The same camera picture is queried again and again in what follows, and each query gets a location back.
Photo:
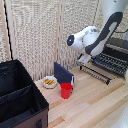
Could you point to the white black Franka robot arm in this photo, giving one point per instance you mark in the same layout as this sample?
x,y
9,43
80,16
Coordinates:
x,y
100,33

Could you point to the yellow food pieces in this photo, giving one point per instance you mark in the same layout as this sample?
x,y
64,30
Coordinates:
x,y
49,81

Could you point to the woven folding screen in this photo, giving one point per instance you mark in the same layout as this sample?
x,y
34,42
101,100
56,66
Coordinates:
x,y
33,33

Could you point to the black fabric storage box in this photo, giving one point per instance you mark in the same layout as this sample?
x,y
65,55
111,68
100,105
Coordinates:
x,y
18,96

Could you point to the red plastic cup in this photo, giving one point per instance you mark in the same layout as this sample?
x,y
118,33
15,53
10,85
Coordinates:
x,y
66,90

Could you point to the dark blue book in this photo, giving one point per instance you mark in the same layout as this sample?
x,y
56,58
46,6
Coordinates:
x,y
63,74

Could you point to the black toaster oven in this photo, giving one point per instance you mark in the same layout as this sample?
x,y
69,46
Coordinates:
x,y
115,56

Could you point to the white bowl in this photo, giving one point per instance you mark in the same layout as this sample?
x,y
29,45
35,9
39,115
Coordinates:
x,y
49,82

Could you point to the black oven tray rack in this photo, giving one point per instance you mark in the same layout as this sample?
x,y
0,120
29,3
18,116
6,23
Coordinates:
x,y
95,74

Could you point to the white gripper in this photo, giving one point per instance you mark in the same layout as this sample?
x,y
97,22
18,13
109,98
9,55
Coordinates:
x,y
84,58

